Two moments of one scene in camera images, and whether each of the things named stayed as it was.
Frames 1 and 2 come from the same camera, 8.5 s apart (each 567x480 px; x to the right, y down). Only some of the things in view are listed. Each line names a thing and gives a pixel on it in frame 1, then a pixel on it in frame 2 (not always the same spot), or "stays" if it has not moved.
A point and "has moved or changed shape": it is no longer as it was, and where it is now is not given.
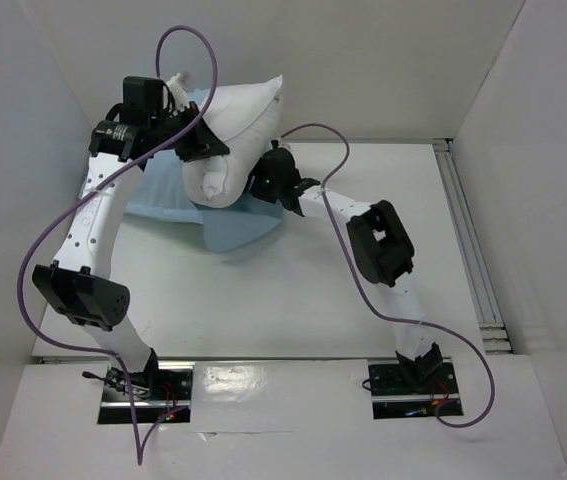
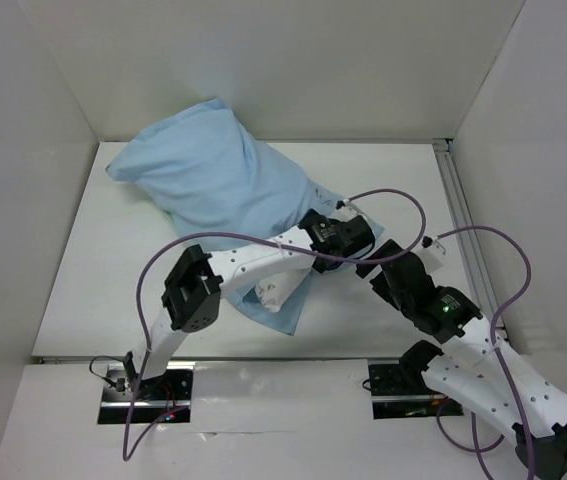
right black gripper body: [261, 176] → [380, 265]
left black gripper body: [175, 123] → [319, 266]
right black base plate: [412, 390] stays
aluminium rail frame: [488, 310] stays
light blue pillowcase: [159, 191] has moved or changed shape
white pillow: [249, 122] → [273, 291]
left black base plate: [157, 393] stays
